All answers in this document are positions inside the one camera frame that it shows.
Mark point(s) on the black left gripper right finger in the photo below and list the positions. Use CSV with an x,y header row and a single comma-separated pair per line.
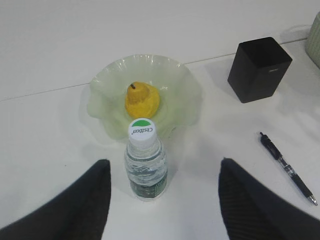
x,y
250,211

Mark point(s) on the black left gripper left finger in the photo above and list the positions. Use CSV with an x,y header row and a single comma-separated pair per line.
x,y
80,212

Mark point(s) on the clear plastic water bottle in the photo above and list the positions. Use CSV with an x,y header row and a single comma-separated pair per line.
x,y
145,160

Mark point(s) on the yellow pear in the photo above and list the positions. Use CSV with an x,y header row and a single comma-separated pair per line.
x,y
141,100

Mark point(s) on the black pen near holder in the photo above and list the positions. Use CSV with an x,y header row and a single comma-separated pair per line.
x,y
277,156

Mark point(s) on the green glass wavy plate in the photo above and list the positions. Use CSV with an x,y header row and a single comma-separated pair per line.
x,y
180,94

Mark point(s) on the black square pen holder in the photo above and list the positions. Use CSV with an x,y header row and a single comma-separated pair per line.
x,y
258,68

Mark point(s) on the green plastic woven basket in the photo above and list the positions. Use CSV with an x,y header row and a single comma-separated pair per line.
x,y
312,46

